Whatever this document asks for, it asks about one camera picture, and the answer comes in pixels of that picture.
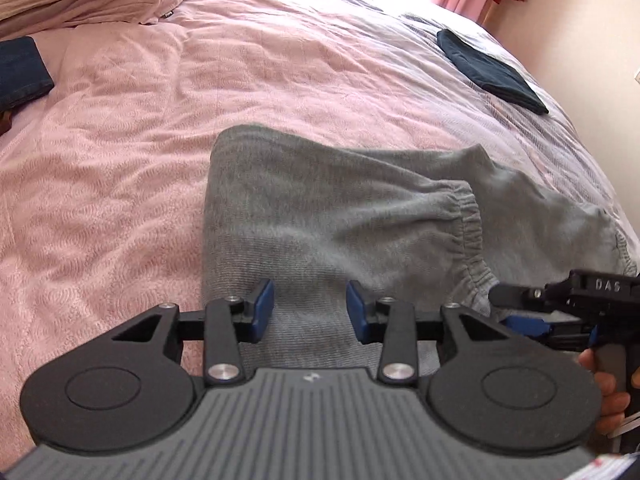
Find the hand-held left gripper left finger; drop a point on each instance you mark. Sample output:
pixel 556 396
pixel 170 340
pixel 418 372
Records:
pixel 262 310

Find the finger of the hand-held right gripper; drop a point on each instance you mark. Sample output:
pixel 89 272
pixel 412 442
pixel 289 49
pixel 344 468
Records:
pixel 527 326
pixel 520 296

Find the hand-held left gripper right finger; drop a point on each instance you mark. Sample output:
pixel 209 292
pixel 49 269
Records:
pixel 356 312

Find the grey sweatpants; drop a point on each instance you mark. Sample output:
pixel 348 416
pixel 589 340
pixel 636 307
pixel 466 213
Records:
pixel 320 225

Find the person's right hand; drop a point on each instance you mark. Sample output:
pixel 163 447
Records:
pixel 607 400

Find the pink bedspread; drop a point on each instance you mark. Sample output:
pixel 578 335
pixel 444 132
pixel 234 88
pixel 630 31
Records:
pixel 125 170

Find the dark folded garment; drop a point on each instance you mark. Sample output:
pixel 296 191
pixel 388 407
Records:
pixel 492 72

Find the brown object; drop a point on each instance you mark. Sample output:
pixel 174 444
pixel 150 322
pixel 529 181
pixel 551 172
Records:
pixel 4 122

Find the folded dark blue jeans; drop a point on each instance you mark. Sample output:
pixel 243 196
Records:
pixel 22 72

